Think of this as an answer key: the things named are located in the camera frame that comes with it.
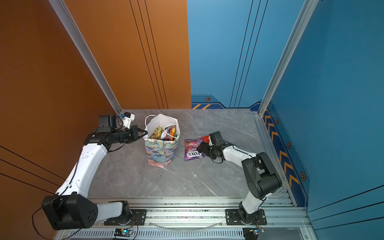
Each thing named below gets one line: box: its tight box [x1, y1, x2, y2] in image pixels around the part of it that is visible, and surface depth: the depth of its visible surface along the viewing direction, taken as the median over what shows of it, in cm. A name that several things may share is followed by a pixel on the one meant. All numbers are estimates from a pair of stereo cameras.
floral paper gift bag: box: [143, 113, 181, 169], surface depth 81 cm
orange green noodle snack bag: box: [150, 125, 164, 140], surface depth 92 cm
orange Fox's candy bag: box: [166, 125, 177, 141], surface depth 85 cm
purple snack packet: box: [161, 126, 171, 141], surface depth 82 cm
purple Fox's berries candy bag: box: [184, 138, 206, 161], surface depth 97 cm
